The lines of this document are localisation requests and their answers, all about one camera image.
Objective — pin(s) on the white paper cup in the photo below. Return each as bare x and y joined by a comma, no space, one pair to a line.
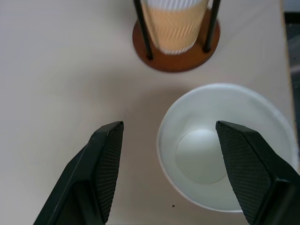
199,145

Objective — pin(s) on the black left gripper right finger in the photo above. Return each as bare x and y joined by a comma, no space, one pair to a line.
257,178

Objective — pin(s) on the orange ribbed paper cup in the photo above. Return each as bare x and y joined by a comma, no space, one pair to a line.
175,25

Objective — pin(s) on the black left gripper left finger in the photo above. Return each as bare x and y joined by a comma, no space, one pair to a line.
93,178

